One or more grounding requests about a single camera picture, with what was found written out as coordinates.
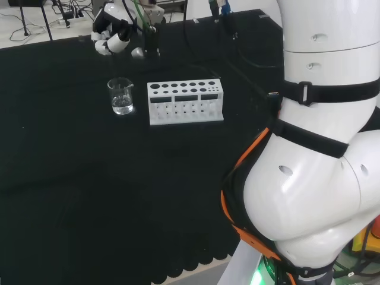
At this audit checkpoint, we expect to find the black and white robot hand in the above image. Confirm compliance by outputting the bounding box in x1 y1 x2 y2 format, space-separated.
90 0 146 59

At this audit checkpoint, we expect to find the clear glass beaker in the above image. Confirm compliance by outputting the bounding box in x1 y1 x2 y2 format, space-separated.
107 77 135 116

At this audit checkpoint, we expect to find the white test tube rack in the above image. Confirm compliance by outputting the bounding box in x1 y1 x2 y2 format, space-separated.
146 78 225 126

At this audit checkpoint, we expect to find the black tripod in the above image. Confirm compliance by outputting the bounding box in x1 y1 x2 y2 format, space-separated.
19 0 54 42

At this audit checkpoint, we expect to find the black bench cloth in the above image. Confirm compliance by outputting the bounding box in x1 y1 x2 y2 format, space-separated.
0 8 286 285

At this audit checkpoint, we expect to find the yellow stop button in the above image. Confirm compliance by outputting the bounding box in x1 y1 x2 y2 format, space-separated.
351 216 380 259

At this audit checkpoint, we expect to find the green cable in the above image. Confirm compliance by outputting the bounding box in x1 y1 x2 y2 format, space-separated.
132 0 153 33

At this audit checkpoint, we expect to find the grey metal wrist bracket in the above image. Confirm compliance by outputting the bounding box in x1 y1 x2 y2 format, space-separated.
138 0 167 30

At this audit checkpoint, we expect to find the thin black cable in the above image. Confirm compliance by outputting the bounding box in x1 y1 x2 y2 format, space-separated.
182 0 235 81

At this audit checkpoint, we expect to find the thick black cable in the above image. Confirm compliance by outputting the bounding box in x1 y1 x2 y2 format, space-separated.
213 8 286 69

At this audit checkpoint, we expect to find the black cable with metal plug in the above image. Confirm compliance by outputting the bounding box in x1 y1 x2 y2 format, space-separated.
267 91 283 119

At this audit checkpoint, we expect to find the orange cable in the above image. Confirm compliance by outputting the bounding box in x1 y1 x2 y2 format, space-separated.
221 127 297 285

